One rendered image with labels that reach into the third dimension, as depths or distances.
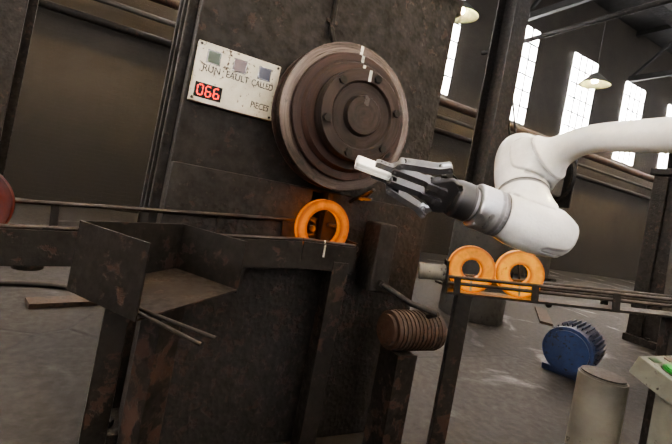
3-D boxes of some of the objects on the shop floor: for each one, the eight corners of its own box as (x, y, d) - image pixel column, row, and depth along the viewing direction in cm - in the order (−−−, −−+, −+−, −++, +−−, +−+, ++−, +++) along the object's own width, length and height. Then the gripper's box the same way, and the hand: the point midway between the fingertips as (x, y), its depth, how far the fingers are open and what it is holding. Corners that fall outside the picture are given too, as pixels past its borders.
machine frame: (100, 353, 178) (179, -43, 180) (321, 351, 229) (380, 42, 231) (89, 466, 114) (211, -153, 116) (399, 428, 164) (480, -2, 166)
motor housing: (347, 461, 137) (377, 303, 138) (400, 452, 148) (427, 306, 148) (368, 489, 126) (401, 316, 127) (423, 478, 136) (453, 318, 137)
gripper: (492, 188, 73) (366, 142, 71) (456, 239, 80) (342, 198, 79) (485, 167, 79) (369, 123, 77) (452, 216, 87) (346, 177, 85)
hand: (373, 167), depth 78 cm, fingers closed
